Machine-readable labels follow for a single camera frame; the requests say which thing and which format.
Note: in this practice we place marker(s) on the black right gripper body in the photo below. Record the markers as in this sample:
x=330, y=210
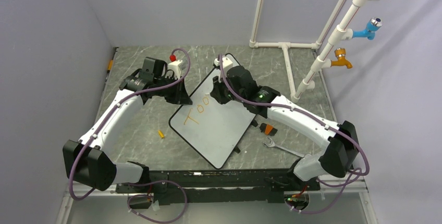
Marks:
x=224, y=92

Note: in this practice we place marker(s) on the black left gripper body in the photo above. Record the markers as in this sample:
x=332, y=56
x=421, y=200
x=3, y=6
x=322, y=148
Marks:
x=169, y=81

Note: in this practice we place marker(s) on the white whiteboard black frame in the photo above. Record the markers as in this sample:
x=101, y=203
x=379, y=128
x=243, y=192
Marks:
x=211, y=129

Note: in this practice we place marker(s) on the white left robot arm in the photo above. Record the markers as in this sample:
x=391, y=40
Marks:
x=87, y=161

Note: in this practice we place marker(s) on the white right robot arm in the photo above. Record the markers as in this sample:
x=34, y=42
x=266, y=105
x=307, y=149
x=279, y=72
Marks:
x=338, y=141

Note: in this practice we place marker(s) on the black orange eraser block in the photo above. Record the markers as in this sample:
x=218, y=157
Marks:
x=268, y=129

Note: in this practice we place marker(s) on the silver open-end wrench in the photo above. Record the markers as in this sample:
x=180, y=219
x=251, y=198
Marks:
x=271, y=144

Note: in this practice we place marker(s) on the blue faucet tap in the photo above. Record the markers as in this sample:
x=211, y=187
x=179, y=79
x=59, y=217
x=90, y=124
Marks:
x=370, y=30

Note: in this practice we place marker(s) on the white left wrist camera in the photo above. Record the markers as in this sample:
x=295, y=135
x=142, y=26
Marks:
x=176, y=67

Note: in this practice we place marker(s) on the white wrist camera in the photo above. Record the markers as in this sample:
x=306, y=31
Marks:
x=228, y=62
x=176, y=67

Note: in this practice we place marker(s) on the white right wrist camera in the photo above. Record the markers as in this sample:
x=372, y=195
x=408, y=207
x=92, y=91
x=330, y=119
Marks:
x=228, y=62

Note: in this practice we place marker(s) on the orange black pen at wall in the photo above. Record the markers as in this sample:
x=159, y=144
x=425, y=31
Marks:
x=109, y=67

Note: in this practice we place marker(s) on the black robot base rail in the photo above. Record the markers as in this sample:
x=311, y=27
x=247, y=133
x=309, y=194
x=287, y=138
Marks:
x=218, y=186

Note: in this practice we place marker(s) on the white pvc pipe frame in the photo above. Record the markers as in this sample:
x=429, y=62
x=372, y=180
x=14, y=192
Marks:
x=328, y=39

